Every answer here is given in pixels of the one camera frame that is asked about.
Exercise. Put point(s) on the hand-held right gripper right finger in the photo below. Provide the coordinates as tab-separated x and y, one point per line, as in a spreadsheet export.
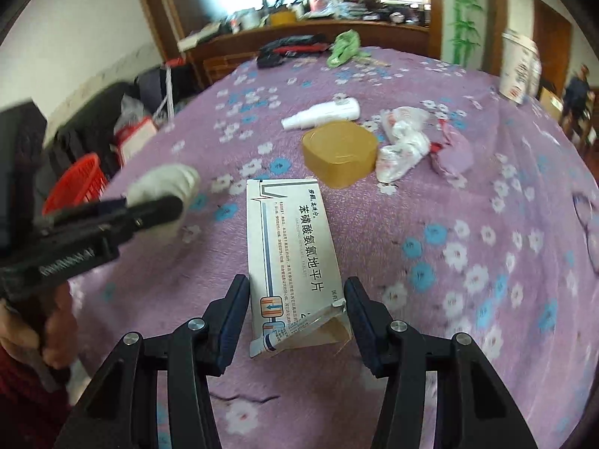
362	327

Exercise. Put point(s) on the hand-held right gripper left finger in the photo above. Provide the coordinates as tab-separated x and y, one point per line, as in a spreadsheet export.
229	322

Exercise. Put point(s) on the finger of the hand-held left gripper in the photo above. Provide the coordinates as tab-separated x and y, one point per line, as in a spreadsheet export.
154	210

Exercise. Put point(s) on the red plastic basket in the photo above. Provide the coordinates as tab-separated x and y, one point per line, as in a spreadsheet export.
79	182

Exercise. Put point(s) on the white blue-lined medicine box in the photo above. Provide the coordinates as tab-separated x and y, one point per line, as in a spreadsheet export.
290	243

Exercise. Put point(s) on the white plastic bag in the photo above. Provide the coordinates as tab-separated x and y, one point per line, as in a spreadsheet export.
402	121
397	159

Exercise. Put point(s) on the pink plastic bag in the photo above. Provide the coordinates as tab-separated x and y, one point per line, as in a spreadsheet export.
454	152

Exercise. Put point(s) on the white spray bottle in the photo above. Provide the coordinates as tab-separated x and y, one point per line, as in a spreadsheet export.
327	112

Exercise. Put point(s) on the person's left forearm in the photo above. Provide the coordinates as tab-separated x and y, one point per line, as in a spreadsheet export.
23	407

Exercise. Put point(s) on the person's left hand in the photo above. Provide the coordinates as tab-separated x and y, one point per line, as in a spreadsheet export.
56	341

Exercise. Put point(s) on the red framed white board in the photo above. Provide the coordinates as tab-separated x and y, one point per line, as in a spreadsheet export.
138	138

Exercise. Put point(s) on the black sofa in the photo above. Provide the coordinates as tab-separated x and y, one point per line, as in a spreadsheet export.
79	140

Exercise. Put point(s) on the clear plastic bag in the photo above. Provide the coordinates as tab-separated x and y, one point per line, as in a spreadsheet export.
133	110

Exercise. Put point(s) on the wooden counter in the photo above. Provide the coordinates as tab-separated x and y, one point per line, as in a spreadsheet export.
224	63

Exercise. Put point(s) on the black red tool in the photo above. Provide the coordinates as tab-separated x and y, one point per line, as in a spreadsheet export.
290	49

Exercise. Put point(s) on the yellow box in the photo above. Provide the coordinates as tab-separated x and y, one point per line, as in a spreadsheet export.
283	17

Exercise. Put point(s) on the green cloth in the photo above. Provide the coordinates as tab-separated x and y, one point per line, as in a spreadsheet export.
344	46

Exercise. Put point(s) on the eyeglasses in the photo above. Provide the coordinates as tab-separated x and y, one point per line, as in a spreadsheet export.
587	213

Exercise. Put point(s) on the white cartoon paper cup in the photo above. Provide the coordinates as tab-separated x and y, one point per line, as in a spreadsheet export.
517	70

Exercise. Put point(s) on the wooden door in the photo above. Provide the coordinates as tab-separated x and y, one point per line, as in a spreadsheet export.
552	42

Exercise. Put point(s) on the bamboo wall decal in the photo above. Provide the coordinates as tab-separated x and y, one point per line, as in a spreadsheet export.
463	14

